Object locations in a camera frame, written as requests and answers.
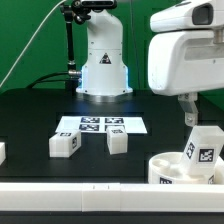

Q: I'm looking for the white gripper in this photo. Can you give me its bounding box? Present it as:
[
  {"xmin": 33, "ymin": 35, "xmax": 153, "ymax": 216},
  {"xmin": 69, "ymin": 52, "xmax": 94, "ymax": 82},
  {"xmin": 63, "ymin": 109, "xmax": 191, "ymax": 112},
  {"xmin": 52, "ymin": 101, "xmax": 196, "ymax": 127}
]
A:
[{"xmin": 148, "ymin": 0, "xmax": 224, "ymax": 126}]

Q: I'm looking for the white round stool seat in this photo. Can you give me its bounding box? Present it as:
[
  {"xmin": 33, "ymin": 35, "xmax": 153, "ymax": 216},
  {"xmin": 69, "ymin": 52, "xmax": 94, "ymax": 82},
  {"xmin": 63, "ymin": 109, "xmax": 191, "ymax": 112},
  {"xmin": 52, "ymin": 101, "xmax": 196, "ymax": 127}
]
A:
[{"xmin": 148, "ymin": 152, "xmax": 224, "ymax": 185}]

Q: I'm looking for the paper sheet with markers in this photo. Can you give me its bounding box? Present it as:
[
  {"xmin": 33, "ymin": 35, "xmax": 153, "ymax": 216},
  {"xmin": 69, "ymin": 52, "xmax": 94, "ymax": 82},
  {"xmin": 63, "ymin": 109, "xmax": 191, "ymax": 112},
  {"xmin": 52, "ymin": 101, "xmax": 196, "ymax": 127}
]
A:
[{"xmin": 56, "ymin": 116, "xmax": 147, "ymax": 134}]

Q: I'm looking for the black camera on stand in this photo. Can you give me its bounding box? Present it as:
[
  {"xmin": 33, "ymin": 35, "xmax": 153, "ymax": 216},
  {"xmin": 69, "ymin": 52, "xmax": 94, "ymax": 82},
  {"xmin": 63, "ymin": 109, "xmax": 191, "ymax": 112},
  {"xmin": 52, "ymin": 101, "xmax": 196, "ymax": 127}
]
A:
[{"xmin": 81, "ymin": 0, "xmax": 117, "ymax": 9}]

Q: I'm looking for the black cable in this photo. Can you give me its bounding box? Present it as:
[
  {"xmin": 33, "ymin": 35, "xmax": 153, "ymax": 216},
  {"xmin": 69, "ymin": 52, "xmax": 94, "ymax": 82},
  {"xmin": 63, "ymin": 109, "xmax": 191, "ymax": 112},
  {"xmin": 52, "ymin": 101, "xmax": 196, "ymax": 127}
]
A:
[{"xmin": 26, "ymin": 71, "xmax": 82, "ymax": 90}]

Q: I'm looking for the white cable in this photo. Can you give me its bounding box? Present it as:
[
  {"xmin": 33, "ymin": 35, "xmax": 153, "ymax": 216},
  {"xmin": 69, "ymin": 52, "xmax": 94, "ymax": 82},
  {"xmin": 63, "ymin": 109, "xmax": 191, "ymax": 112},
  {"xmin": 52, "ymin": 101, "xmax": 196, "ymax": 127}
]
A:
[{"xmin": 0, "ymin": 0, "xmax": 68, "ymax": 88}]

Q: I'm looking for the white left border rail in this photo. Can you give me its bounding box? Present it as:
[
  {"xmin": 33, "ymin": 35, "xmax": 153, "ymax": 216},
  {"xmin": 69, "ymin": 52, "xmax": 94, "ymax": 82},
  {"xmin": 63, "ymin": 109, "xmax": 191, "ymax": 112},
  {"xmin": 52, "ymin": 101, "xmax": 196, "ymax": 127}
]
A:
[{"xmin": 0, "ymin": 142, "xmax": 6, "ymax": 165}]

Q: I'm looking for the white border rail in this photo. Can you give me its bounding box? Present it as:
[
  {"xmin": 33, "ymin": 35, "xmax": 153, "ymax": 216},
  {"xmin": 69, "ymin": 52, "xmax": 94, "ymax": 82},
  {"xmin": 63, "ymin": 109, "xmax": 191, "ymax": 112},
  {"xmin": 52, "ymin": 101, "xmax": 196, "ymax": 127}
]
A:
[
  {"xmin": 0, "ymin": 183, "xmax": 224, "ymax": 212},
  {"xmin": 0, "ymin": 142, "xmax": 6, "ymax": 165}
]

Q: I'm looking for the white front border rail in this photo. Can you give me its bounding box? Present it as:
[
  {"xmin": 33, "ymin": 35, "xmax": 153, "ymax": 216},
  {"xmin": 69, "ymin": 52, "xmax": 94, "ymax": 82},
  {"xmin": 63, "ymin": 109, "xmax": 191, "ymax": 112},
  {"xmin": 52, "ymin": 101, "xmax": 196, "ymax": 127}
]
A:
[{"xmin": 0, "ymin": 183, "xmax": 224, "ymax": 212}]

